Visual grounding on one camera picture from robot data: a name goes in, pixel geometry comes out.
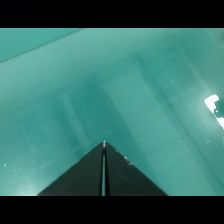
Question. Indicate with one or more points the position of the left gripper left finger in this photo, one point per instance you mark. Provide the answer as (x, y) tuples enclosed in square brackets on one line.
[(83, 176)]

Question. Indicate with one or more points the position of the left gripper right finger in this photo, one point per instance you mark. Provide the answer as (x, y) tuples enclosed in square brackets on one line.
[(128, 176)]

